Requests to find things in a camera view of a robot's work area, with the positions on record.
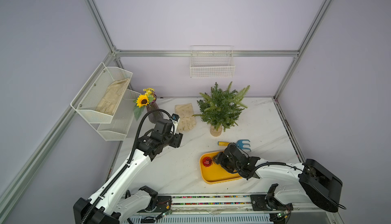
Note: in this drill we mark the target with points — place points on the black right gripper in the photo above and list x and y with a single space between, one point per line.
220 159

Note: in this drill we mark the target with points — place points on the beige glove in shelf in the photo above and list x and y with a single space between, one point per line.
112 97

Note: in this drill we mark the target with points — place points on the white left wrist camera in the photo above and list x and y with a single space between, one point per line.
175 119

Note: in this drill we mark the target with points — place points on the red glitter ball ornament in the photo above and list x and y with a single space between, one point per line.
207 162

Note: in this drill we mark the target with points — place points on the white mesh wall shelf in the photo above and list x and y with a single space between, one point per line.
110 128

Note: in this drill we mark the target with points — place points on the yellow plastic tray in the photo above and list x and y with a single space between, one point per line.
215 173

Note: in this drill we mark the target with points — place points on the small green christmas tree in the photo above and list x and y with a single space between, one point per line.
221 108

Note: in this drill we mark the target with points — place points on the dark vase with sunflower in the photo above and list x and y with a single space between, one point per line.
147 101

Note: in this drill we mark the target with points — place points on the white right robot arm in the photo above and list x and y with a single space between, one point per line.
308 182

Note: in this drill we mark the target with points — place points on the blue yellow garden fork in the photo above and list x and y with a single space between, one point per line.
243 144

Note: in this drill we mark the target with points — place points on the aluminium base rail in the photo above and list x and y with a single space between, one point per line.
229 208

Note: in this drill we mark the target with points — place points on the beige glove on table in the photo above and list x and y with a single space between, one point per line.
187 121

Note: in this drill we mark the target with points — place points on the white wire wall basket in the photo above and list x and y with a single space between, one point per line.
208 61

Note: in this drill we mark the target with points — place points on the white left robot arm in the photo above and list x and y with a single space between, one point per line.
106 205

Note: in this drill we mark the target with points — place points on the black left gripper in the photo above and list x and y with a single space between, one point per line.
177 139

